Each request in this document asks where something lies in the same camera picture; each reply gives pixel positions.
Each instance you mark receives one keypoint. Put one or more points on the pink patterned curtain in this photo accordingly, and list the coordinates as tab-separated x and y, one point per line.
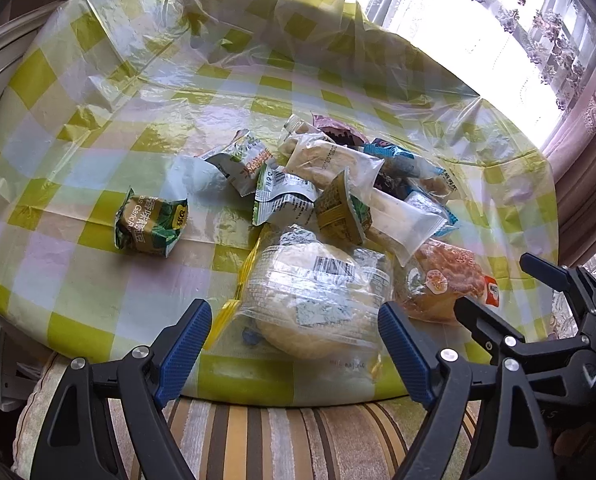
592	160

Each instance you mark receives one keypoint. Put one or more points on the bread packet with orange label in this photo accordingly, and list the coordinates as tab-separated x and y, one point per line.
447	270

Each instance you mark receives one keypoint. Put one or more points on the small white pastry packet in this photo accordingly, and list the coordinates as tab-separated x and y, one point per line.
295	127

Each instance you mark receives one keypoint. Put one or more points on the yellow checkered plastic tablecloth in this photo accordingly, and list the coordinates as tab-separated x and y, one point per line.
103	110

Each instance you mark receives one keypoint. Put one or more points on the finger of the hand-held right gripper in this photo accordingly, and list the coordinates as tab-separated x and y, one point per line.
482	327
552	272

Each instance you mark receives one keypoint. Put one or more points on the blue snack packet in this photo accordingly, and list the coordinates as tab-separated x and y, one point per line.
395	152

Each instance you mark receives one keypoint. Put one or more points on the clear blue-edged snack packet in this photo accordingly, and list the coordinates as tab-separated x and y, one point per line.
430	202

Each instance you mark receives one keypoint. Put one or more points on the brown green snack packet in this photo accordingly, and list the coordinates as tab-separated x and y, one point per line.
343	205

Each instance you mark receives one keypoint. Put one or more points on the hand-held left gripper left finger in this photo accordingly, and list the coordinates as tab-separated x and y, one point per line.
188	345

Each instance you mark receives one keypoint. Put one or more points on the green yellow snack packet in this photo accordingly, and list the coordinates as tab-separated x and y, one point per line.
150	225

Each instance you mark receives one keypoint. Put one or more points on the maroon snack packet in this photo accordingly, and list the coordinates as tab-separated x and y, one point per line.
340	132

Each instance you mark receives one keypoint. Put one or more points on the striped sofa cushion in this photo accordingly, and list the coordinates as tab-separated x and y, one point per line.
278	440

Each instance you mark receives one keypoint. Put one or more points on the dark snack packet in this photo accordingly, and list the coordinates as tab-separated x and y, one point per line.
392	183

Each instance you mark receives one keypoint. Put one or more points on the lace curtain with purple flowers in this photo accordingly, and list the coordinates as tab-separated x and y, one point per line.
477	35

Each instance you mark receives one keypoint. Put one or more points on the long clear pastry packet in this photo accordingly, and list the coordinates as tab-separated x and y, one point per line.
323	157

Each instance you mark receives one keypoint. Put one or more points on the round bread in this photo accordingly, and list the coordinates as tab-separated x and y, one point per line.
308	300

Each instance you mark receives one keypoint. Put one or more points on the clear nut snack packet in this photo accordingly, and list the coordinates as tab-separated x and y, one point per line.
437	185

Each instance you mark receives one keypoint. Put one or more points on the white green snack packet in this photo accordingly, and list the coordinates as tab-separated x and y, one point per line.
278	192

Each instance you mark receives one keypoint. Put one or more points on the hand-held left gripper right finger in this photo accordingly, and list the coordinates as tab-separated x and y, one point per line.
402	355

